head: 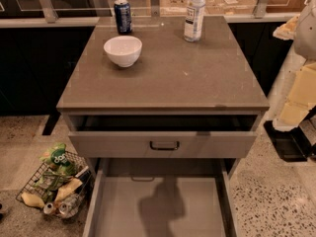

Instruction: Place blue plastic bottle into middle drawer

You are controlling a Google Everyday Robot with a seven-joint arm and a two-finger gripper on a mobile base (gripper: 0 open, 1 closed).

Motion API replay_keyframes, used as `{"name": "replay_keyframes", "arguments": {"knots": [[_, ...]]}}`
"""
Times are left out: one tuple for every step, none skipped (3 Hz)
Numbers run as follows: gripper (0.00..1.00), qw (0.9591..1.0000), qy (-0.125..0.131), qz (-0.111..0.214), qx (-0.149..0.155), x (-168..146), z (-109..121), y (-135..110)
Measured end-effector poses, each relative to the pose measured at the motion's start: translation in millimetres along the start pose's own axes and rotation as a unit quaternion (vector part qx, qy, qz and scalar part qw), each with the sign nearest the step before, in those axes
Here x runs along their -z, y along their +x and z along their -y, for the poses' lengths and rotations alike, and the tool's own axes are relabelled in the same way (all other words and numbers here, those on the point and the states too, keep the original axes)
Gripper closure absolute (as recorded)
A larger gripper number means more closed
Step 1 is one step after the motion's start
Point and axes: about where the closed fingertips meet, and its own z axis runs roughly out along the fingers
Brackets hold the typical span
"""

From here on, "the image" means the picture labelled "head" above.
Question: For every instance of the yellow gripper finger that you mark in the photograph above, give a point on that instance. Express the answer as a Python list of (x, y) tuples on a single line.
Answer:
[(289, 115), (303, 91)]

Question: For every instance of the clear plastic water bottle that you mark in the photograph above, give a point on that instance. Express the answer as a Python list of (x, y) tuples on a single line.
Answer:
[(194, 20)]

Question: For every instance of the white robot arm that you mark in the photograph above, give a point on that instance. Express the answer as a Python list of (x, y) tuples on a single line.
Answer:
[(302, 29)]

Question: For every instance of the grey drawer cabinet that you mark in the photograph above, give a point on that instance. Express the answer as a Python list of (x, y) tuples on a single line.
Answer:
[(172, 77)]

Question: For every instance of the grey middle drawer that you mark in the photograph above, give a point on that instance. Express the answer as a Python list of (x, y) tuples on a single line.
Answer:
[(166, 206)]

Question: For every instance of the grey drawer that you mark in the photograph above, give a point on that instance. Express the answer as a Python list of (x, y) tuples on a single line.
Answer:
[(166, 206), (203, 136)]

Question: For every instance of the grey top drawer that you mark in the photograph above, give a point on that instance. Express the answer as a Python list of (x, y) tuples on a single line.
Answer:
[(203, 136)]

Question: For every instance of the white ceramic bowl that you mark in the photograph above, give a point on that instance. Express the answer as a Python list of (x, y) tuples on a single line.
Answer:
[(123, 50)]

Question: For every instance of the blue soda can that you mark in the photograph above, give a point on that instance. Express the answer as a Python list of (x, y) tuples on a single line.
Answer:
[(123, 16)]

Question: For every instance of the yellow snack bag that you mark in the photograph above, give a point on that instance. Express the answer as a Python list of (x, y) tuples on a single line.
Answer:
[(68, 189)]

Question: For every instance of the green snack bag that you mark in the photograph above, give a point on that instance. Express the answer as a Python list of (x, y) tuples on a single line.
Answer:
[(56, 159)]

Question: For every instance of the silver can in basket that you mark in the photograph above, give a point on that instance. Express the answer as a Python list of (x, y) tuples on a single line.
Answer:
[(70, 206)]

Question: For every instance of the black wire basket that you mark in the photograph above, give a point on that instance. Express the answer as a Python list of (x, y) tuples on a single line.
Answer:
[(43, 185)]

